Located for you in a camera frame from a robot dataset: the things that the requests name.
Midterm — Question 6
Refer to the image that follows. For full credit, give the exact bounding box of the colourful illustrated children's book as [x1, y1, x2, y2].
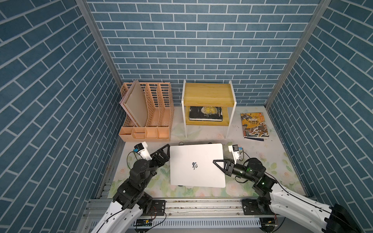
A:
[240, 112, 269, 141]

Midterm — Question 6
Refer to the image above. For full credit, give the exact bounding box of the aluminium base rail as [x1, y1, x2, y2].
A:
[76, 196, 292, 233]

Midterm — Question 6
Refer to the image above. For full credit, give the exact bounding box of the white metal wooden shelf rack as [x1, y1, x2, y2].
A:
[181, 81, 237, 138]

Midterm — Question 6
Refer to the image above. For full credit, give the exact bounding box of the peach plastic file organizer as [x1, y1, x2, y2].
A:
[119, 82, 174, 142]

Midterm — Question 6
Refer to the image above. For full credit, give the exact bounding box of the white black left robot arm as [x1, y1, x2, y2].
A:
[92, 142, 170, 233]

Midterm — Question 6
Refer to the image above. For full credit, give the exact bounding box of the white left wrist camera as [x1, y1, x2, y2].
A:
[134, 142, 152, 161]

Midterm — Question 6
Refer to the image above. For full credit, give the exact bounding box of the beige file folder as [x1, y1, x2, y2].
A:
[124, 80, 148, 127]

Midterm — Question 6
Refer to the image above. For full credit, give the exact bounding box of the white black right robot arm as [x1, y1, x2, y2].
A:
[213, 158, 361, 233]

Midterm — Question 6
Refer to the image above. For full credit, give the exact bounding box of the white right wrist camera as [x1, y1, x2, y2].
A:
[228, 145, 243, 164]

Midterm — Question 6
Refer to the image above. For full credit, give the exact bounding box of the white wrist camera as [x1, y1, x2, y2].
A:
[134, 142, 152, 161]
[228, 145, 243, 164]

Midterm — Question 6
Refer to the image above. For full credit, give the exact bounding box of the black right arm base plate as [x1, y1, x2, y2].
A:
[241, 197, 274, 216]

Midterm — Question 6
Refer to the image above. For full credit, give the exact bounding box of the silver Apple laptop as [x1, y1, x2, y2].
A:
[169, 143, 226, 188]

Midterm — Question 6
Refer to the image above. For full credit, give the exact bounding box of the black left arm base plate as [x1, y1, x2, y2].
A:
[142, 200, 166, 217]

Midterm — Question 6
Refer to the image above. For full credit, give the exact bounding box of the floral table mat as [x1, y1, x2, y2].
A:
[107, 105, 307, 199]

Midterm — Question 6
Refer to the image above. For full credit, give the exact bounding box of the white slotted cable duct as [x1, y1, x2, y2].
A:
[128, 218, 263, 229]

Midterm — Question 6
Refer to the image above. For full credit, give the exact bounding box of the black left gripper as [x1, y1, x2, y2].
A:
[138, 144, 170, 188]

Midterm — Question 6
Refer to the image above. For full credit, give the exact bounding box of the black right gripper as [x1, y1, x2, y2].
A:
[214, 159, 256, 183]

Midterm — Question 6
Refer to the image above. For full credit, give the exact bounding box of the green circuit board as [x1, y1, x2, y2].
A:
[134, 219, 153, 228]

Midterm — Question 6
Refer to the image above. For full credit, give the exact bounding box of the black Moon and Sixpence book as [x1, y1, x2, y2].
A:
[188, 106, 223, 121]

